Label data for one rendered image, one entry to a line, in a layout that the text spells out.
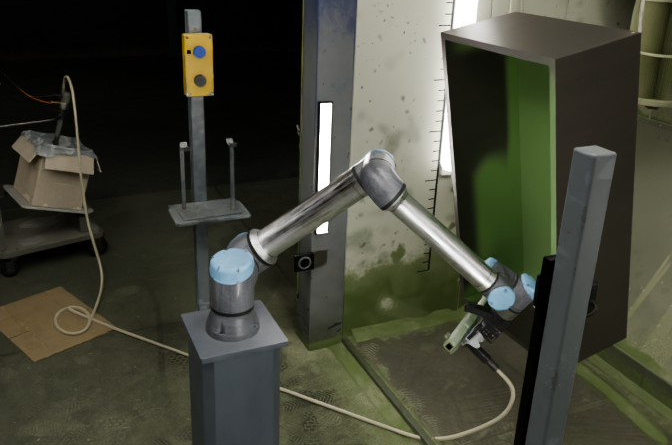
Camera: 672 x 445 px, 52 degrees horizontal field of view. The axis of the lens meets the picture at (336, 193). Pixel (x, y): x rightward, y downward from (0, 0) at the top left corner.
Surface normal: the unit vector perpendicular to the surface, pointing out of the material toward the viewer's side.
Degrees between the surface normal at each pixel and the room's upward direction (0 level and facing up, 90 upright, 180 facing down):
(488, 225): 90
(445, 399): 0
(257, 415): 90
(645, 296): 57
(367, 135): 90
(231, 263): 5
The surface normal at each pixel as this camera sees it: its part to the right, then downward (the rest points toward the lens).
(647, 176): -0.74, -0.42
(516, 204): 0.44, 0.33
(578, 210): -0.91, 0.11
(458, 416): 0.04, -0.94
